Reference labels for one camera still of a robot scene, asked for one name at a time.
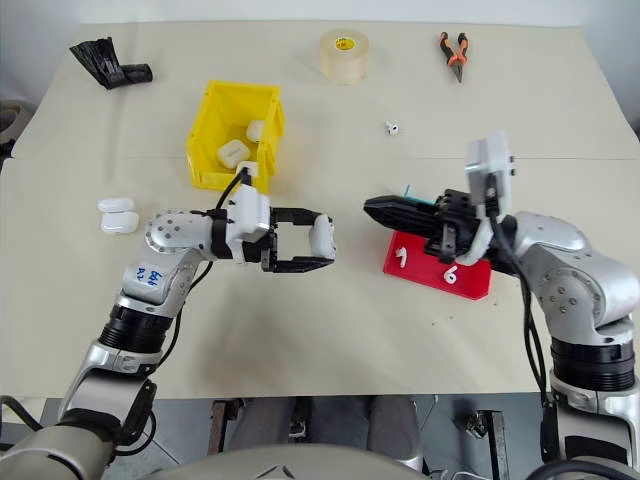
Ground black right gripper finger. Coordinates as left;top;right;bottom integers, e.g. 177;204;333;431
363;194;440;220
368;211;437;241

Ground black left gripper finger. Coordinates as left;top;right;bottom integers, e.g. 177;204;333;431
273;256;337;275
273;206;322;227

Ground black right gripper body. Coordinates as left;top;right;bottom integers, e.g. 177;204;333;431
424;188;490;265

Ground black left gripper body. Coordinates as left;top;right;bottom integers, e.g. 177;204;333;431
233;206;280;274

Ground yellow plastic bin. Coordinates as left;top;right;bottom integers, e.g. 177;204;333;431
185;79;287;194

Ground teal plastic tray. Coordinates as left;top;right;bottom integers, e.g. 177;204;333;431
399;183;442;209

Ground red plastic tray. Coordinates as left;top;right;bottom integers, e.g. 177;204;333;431
382;227;494;302

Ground translucent yellowish tape roll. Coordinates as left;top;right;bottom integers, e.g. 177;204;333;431
319;28;372;86

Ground orange black pliers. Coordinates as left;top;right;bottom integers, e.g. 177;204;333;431
438;30;472;86

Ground silver robot torso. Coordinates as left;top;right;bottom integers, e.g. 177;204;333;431
171;443;432;480

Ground black bag roll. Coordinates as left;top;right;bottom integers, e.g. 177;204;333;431
123;63;155;86

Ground crumpled black plastic bag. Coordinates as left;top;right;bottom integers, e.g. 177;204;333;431
68;36;127;92

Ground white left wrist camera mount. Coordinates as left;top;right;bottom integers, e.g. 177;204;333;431
224;184;274;250

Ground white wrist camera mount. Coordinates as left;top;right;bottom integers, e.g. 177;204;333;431
458;130;520;267
224;184;274;250

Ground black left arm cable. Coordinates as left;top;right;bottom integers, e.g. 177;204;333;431
113;167;254;455

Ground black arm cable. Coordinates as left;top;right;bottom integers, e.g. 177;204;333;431
481;171;567;472
113;167;254;455

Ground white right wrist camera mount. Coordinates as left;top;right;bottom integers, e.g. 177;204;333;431
458;130;520;267

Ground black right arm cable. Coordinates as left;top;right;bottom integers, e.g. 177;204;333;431
481;171;567;472

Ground rusty metal frame bar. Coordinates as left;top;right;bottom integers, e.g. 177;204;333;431
209;399;229;455

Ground black metal frame bar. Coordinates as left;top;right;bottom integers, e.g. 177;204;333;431
485;409;505;480

